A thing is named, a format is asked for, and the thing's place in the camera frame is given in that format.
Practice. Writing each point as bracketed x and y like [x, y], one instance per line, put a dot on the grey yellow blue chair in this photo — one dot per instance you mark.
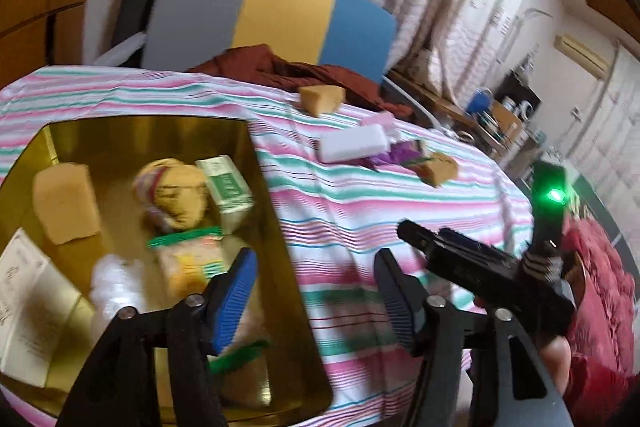
[355, 34]

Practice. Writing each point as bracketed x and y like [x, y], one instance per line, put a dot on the pink plastic item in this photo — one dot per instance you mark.
[386, 120]

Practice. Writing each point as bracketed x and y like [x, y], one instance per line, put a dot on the striped pink green tablecloth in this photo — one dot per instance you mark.
[333, 218]

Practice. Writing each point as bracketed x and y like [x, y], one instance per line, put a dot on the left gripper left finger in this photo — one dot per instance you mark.
[117, 384]

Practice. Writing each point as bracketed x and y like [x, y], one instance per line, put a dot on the blue cup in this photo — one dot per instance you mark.
[480, 101]

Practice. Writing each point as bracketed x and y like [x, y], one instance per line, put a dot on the cream paper box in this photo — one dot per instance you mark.
[36, 303]

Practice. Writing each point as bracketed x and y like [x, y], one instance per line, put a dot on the green edged snack packet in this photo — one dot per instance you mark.
[189, 260]

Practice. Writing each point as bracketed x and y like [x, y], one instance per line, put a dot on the tan tall sponge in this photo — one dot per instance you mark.
[64, 202]

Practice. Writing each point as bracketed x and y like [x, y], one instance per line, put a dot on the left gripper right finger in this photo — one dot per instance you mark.
[511, 386]

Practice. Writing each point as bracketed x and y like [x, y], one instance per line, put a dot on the dark red cloth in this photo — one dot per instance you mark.
[259, 65]

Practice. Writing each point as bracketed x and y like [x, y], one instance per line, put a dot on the wooden side shelf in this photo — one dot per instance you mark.
[496, 136]

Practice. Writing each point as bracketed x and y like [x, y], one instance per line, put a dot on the green white small box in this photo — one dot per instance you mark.
[228, 190]

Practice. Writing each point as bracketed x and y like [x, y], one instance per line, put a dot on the purple packet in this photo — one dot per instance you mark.
[399, 154]

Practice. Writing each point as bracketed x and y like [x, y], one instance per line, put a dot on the white rectangular block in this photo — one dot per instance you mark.
[352, 143]

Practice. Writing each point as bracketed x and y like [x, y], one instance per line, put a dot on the yellow plush toy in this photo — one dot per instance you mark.
[173, 195]

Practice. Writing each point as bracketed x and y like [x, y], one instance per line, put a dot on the white plastic ball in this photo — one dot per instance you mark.
[116, 283]

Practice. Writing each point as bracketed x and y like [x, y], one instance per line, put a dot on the person right hand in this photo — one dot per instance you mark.
[556, 356]

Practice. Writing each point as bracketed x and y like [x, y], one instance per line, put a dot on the gold metal tin box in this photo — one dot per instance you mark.
[295, 387]

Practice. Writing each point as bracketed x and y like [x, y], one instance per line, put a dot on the wall air conditioner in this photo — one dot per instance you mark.
[583, 56]

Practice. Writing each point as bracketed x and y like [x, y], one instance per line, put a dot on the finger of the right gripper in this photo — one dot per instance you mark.
[420, 238]
[465, 241]

